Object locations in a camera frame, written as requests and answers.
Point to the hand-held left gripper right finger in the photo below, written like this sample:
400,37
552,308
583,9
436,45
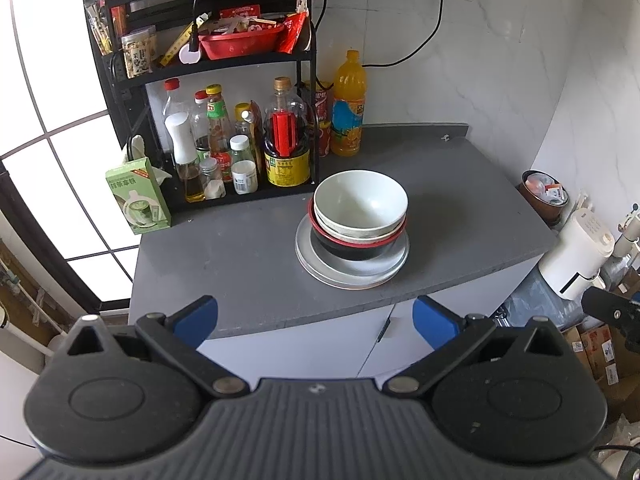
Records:
432,317

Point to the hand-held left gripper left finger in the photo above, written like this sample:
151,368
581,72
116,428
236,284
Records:
197,317

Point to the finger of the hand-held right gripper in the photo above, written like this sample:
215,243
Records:
615,315

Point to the white plate with flower print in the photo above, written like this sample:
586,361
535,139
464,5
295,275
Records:
355,287

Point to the red and black bowl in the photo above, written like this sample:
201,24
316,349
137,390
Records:
350,252

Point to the white ceramic bowl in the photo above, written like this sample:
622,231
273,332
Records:
360,200
360,238

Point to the large white plate blue print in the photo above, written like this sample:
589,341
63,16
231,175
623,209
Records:
305,250

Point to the small printed cardboard box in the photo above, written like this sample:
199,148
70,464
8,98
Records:
585,347

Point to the brown cardboard box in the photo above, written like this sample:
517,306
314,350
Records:
622,390

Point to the white electric kettle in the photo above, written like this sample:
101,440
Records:
575,250

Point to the grey plastic bag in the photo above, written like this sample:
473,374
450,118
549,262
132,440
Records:
540,300

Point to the white plastic fixture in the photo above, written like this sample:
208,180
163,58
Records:
631,230

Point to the green carton box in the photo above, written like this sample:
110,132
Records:
140,200

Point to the dark bowl with packets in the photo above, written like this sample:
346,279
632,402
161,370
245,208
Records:
535,205

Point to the small glass shaker jar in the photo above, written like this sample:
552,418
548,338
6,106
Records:
210,175

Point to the large dark bottle yellow label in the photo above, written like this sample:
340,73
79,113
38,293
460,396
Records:
287,170

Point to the small white-capped green bottle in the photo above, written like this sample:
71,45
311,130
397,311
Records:
240,146

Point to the white tissue paper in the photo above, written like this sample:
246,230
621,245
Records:
137,147

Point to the white-topped oil spray bottle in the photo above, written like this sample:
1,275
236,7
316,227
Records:
180,135

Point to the sauce bottle with red label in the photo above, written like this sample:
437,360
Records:
217,130

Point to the brown sauce pouch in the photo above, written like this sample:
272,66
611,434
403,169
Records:
256,130

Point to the dark bottle with red cap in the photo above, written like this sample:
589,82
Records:
200,120

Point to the yellow-capped bottle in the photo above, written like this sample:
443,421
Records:
243,117

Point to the orange juice bottle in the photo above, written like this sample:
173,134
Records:
347,125

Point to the clear bottle with red cap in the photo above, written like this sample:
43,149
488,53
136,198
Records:
172,102

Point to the black metal shelf rack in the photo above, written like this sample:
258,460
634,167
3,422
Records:
225,62

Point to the white plug adapter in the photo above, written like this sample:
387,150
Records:
190,52

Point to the yellow printed strip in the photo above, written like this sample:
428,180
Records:
175,50

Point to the clear snack jar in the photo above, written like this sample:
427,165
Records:
139,55

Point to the red plastic basket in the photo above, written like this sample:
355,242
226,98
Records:
240,45

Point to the red snack packet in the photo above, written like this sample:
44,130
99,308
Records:
292,35

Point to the window with black frame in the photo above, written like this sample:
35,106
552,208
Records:
65,160

